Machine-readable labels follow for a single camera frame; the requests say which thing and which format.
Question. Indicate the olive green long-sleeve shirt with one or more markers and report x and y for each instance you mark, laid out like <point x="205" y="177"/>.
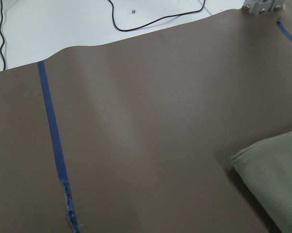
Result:
<point x="266" y="169"/>

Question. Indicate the aluminium frame post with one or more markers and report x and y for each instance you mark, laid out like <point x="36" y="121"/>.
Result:
<point x="258" y="7"/>

